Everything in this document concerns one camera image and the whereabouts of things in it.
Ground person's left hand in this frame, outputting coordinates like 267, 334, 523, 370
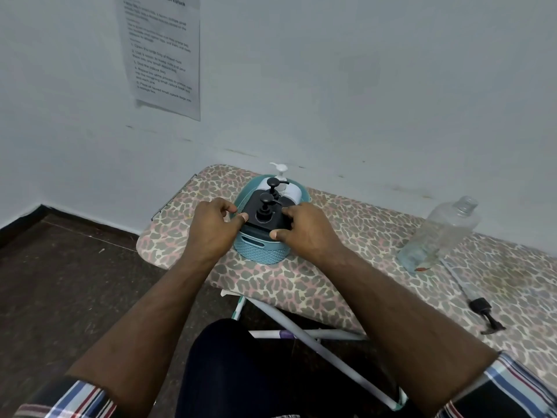
184, 198, 250, 269

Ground person's right hand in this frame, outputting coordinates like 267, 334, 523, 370
269, 203, 350, 266

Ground black pump dispenser bottle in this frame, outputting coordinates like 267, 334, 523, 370
240, 189, 291, 233

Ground person's right forearm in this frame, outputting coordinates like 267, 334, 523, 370
305, 248, 500, 416

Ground person's left forearm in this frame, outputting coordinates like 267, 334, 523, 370
65, 254, 225, 407

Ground teal woven plastic basket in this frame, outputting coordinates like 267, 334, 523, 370
232, 175, 310, 265

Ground white bottle with black pump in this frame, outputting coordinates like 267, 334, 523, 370
259, 177, 303, 205

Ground leopard print ironing board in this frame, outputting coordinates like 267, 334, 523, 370
136, 164, 557, 384

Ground white metal ironing board legs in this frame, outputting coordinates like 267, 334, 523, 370
220, 289, 410, 412

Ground person's dark trousers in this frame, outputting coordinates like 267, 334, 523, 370
174, 318, 420, 418

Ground clear empty plastic bottle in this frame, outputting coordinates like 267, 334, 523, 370
396, 196, 481, 274

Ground printed paper instruction sheet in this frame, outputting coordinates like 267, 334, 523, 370
114, 0, 202, 122

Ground black pump head with tube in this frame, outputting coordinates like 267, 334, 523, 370
440, 257, 507, 336

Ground plaid left shirt sleeve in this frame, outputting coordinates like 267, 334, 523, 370
13, 373, 119, 418

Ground plaid shirt sleeve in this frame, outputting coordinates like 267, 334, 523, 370
435, 351, 557, 418
13, 373, 119, 418

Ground plaid right shirt sleeve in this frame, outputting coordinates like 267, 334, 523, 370
435, 351, 557, 418

